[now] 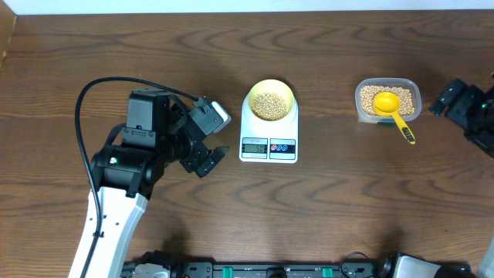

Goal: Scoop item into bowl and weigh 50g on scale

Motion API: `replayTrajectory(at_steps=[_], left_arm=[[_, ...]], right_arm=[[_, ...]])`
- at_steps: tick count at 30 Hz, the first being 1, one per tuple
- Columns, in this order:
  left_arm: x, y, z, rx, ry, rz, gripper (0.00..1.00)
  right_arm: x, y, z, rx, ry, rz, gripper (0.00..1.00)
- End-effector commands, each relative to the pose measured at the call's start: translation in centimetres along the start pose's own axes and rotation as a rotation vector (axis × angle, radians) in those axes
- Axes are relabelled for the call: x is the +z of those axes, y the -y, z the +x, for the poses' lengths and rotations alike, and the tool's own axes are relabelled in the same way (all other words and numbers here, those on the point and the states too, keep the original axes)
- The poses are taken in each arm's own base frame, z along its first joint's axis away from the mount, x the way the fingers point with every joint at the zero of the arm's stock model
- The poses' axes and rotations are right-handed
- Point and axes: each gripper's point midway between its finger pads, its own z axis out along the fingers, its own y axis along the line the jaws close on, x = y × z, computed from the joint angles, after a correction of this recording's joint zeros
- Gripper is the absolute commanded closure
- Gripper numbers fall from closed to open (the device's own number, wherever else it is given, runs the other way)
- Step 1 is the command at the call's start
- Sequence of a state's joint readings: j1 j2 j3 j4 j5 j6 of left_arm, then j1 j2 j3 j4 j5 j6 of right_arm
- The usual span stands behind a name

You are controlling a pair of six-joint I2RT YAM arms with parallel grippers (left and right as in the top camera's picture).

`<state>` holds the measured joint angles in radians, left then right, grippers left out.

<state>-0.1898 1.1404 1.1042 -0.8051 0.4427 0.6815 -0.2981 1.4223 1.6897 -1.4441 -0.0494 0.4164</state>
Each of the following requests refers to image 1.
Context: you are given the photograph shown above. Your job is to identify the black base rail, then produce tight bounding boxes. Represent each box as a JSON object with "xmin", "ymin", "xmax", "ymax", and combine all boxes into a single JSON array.
[{"xmin": 123, "ymin": 250, "xmax": 472, "ymax": 278}]

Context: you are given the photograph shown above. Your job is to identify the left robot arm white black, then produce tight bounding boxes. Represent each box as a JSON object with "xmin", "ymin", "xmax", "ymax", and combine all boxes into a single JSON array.
[{"xmin": 69, "ymin": 89, "xmax": 231, "ymax": 277}]

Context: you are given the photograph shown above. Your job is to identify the yellow measuring scoop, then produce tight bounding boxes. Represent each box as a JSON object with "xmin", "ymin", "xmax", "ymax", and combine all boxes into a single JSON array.
[{"xmin": 373, "ymin": 92, "xmax": 416, "ymax": 144}]

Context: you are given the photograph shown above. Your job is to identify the white digital kitchen scale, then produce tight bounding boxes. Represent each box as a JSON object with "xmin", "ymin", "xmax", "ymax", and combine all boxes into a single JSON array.
[{"xmin": 239, "ymin": 93, "xmax": 299, "ymax": 164}]

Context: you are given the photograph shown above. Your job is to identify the yellow bowl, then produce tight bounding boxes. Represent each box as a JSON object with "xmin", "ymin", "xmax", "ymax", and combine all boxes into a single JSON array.
[{"xmin": 247, "ymin": 80, "xmax": 295, "ymax": 119}]

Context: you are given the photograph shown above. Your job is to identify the soybeans in yellow bowl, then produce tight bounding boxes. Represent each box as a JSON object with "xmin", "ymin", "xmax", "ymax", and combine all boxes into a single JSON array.
[{"xmin": 252, "ymin": 92, "xmax": 288, "ymax": 121}]

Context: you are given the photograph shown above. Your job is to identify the clear container of soybeans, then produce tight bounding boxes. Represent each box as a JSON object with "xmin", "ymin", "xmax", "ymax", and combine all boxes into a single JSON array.
[{"xmin": 355, "ymin": 77, "xmax": 421, "ymax": 124}]

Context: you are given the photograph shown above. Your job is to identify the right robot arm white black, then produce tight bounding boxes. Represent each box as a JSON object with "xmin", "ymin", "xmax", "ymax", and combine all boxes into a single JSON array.
[{"xmin": 377, "ymin": 79, "xmax": 493, "ymax": 278}]

